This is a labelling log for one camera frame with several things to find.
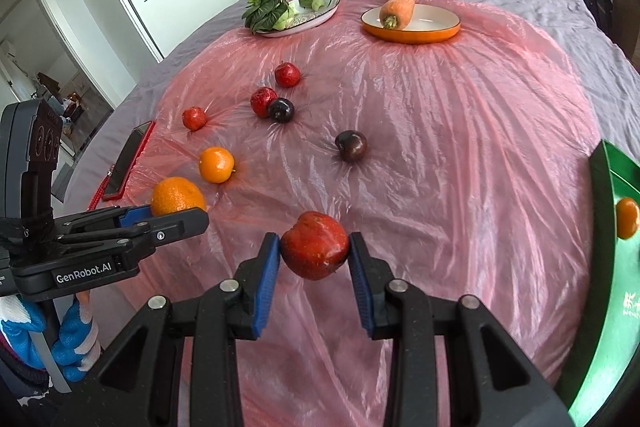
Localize pink plastic sheet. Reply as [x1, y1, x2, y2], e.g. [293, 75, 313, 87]
[102, 0, 601, 427]

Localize dark purple plum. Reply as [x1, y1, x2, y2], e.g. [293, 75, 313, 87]
[267, 98, 296, 124]
[334, 130, 368, 163]

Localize dark leafy greens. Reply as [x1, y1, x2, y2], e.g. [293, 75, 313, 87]
[242, 0, 293, 34]

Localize wooden drawer cabinet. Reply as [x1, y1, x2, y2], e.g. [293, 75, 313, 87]
[612, 0, 640, 72]

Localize green tray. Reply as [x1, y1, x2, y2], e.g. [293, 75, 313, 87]
[555, 139, 640, 427]

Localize large orange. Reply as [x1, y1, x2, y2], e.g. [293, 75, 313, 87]
[151, 177, 207, 218]

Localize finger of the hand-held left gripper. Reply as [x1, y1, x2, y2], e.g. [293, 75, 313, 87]
[56, 208, 210, 259]
[55, 205, 154, 235]

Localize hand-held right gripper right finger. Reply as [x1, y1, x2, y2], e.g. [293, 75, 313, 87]
[348, 232, 576, 427]

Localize small orange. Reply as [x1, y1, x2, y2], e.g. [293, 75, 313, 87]
[199, 147, 236, 184]
[615, 198, 640, 240]

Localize small red apple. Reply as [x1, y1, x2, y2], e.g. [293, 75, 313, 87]
[250, 88, 278, 118]
[182, 107, 208, 131]
[274, 62, 302, 88]

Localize person's left forearm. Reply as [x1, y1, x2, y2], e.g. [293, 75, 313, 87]
[0, 332, 58, 413]

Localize large red apple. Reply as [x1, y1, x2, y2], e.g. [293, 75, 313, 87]
[280, 211, 351, 281]

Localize phone in red case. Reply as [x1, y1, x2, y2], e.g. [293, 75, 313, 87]
[102, 121, 156, 201]

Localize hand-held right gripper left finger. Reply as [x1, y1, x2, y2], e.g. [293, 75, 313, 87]
[65, 232, 281, 427]

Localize orange rimmed plate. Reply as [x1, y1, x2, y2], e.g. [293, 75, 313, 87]
[361, 3, 462, 45]

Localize red lanyard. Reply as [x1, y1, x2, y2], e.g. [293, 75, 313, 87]
[87, 164, 118, 212]

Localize carrot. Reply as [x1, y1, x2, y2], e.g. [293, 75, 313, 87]
[379, 0, 417, 30]

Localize person's left hand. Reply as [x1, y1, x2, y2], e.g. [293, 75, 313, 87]
[0, 292, 102, 383]

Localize white oval plate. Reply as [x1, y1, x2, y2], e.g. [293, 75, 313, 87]
[252, 0, 341, 38]

